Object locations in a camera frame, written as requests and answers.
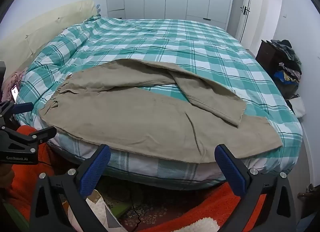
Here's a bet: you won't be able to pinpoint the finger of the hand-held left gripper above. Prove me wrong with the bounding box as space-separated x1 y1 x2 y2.
26 126 57 145
0 101 34 120

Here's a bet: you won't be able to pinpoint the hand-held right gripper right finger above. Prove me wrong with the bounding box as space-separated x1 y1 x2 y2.
214 144 299 232

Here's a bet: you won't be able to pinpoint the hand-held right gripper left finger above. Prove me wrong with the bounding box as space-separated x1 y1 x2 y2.
29 144 112 232

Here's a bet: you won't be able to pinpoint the beige pants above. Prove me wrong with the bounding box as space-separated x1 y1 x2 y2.
39 58 283 164

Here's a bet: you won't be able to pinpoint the orange fluffy rug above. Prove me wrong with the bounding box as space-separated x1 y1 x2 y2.
7 124 268 232

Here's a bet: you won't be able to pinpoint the patterned floor mat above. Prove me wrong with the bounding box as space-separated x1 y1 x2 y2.
95 179 225 232

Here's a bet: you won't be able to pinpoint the white bag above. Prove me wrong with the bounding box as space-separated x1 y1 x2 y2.
287 94 307 119

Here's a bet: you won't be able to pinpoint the pile of clothes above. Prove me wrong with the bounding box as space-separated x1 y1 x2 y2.
269 39 303 99

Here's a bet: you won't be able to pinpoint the green plaid duvet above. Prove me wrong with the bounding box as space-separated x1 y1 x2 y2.
19 16 303 180

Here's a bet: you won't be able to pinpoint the dark wooden cabinet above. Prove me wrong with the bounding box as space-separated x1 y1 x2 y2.
255 39 283 72

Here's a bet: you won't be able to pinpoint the white door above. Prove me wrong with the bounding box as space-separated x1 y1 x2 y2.
236 0 284 56

